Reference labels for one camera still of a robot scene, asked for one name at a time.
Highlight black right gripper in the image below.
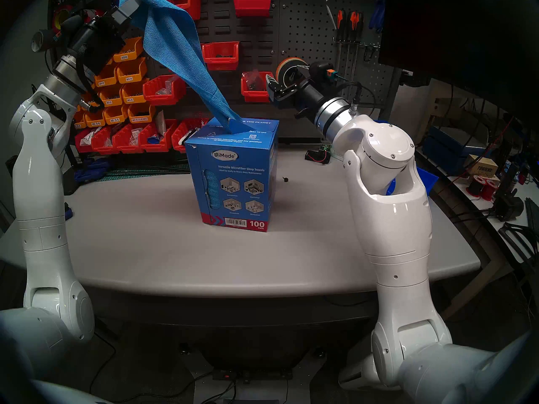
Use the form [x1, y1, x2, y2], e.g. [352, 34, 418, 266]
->
[268, 66, 328, 118]

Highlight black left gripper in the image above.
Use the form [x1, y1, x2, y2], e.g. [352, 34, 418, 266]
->
[72, 0, 141, 76]

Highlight blue microfiber shop towel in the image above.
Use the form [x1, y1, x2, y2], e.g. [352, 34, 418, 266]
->
[119, 0, 245, 131]

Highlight blue shop towel box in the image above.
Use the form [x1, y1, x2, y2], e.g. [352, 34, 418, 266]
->
[184, 117, 280, 233]

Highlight orange tape roll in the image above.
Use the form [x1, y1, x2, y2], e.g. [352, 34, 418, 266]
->
[275, 56, 310, 82]

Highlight red plastic storage bin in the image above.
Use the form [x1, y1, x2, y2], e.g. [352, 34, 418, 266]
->
[168, 0, 202, 22]
[139, 120, 178, 153]
[91, 127, 123, 155]
[240, 71, 275, 103]
[171, 118, 211, 154]
[112, 123, 146, 154]
[142, 74, 187, 106]
[202, 41, 240, 71]
[75, 129, 95, 152]

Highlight orange bin labelled M3X6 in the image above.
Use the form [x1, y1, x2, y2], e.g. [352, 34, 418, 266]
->
[119, 37, 144, 63]

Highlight orange bin labelled M3-4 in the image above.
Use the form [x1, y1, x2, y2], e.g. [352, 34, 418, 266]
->
[116, 57, 147, 84]

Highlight red yellow tape roll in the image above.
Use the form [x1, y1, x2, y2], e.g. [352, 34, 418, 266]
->
[51, 5, 75, 34]

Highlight orange bin labelled M4-6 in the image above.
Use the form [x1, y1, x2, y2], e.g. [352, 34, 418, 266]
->
[93, 64, 120, 88]

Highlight dark red storage bin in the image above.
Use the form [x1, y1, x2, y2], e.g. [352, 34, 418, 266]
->
[233, 0, 272, 18]

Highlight orange bin labelled M3-6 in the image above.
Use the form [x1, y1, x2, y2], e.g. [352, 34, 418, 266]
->
[121, 80, 149, 105]

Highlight orange bin labelled M3-8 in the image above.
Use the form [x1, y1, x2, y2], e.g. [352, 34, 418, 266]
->
[99, 86, 124, 108]

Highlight orange bin labelled M4-0.7 HEX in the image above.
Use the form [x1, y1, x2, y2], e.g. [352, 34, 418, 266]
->
[127, 102, 157, 124]

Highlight orange bin labelled M2.5-5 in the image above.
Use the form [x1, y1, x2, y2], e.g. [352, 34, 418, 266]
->
[103, 105, 129, 126]

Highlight green cutting mat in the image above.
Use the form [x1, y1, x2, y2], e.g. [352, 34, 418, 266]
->
[95, 162, 190, 183]

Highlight blue bar clamp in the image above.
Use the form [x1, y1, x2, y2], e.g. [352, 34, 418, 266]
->
[72, 158, 115, 183]

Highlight bright blue plastic bin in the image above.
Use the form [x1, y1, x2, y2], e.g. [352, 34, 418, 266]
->
[385, 167, 440, 197]

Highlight large dark blue bin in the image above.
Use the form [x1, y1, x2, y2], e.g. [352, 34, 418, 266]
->
[422, 125, 490, 177]

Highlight black monitor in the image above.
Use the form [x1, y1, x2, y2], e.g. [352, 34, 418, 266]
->
[377, 0, 539, 128]

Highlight small cardboard box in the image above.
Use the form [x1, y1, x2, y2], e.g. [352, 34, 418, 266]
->
[466, 154, 500, 179]

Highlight black power adapter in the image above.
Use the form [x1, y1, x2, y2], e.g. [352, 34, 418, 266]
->
[492, 188, 526, 223]

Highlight black folded stand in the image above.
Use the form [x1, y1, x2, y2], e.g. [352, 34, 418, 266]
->
[498, 221, 539, 267]

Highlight black power strip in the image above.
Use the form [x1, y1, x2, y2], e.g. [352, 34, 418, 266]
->
[212, 367, 294, 383]

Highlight white air purifier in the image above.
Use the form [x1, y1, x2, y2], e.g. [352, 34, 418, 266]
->
[338, 357, 382, 392]

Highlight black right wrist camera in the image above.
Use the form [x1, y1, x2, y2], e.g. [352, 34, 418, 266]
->
[308, 61, 338, 83]

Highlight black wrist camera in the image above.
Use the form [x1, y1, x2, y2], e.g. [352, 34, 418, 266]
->
[53, 14, 85, 40]
[308, 61, 338, 83]

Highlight dark pegboard wall panel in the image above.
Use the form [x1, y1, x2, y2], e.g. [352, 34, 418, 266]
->
[47, 0, 398, 139]

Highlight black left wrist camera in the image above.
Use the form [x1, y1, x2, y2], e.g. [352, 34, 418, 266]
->
[53, 14, 85, 40]

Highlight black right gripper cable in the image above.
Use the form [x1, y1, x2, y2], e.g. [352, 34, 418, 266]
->
[333, 80, 377, 113]

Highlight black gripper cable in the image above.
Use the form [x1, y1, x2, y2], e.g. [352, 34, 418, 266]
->
[333, 80, 377, 113]
[75, 41, 104, 113]

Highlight orange black handled file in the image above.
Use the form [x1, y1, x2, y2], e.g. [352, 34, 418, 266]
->
[354, 11, 364, 85]
[332, 9, 347, 82]
[343, 11, 358, 84]

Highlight black battery holder red wire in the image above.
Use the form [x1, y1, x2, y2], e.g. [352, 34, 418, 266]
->
[304, 149, 332, 165]

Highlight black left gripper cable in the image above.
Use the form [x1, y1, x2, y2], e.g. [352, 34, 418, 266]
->
[75, 41, 104, 113]

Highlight metal hook rail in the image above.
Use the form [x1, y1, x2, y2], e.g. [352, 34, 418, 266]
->
[332, 36, 382, 51]

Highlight purple handled scissors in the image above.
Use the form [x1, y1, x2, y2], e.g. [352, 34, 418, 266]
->
[317, 0, 338, 32]

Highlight grey duct tape roll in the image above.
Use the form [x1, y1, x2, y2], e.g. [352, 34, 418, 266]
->
[31, 28, 57, 53]

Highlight blue handled pliers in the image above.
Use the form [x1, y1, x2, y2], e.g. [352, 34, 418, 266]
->
[368, 0, 388, 34]

